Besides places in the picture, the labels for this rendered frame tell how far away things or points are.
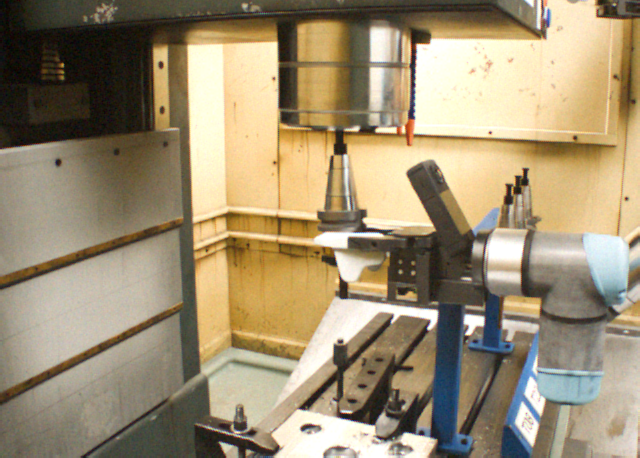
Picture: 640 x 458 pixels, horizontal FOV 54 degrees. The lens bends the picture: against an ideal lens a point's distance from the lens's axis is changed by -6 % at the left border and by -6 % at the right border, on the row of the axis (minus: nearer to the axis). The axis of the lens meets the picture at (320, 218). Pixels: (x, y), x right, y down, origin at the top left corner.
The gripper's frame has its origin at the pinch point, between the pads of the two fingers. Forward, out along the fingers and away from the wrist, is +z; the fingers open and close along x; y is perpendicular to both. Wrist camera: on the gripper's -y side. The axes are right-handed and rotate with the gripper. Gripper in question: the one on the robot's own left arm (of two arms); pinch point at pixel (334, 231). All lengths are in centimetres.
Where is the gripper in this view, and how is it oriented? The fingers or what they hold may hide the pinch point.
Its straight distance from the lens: 83.3
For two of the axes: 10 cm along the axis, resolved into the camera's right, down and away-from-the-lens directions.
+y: 0.2, 9.9, 1.4
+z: -8.8, -0.5, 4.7
